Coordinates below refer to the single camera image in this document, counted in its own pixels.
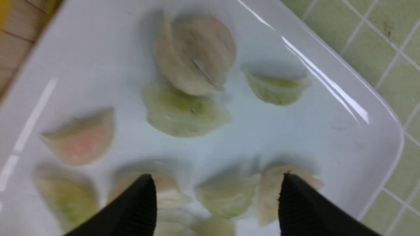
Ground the white square plate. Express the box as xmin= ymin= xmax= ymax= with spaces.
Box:
xmin=1 ymin=0 xmax=404 ymax=236

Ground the pink dumpling on plate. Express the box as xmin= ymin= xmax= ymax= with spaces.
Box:
xmin=41 ymin=108 xmax=116 ymax=166

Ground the pale beige dumpling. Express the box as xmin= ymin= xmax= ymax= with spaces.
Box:
xmin=154 ymin=14 xmax=237 ymax=96

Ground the green checked tablecloth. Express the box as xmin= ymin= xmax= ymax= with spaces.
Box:
xmin=282 ymin=0 xmax=420 ymax=236

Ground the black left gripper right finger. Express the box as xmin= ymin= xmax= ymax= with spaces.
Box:
xmin=278 ymin=173 xmax=378 ymax=236

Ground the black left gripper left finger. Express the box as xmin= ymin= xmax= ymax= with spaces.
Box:
xmin=66 ymin=174 xmax=157 ymax=236

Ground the small green dumpling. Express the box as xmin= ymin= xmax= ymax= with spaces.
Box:
xmin=243 ymin=71 xmax=312 ymax=106

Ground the pale green dumpling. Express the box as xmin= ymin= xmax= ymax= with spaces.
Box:
xmin=153 ymin=209 xmax=237 ymax=236

